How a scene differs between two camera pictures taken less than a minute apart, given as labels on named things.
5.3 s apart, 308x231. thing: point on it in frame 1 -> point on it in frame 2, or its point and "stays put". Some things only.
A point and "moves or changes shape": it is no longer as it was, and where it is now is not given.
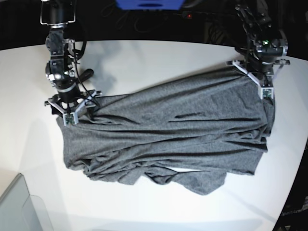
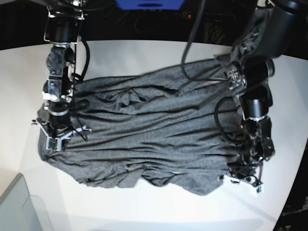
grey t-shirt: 187,133 moves or changes shape
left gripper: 64,108 -> 58,129
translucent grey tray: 20,211 stays put
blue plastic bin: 150,5 stays put
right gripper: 264,76 -> 248,172
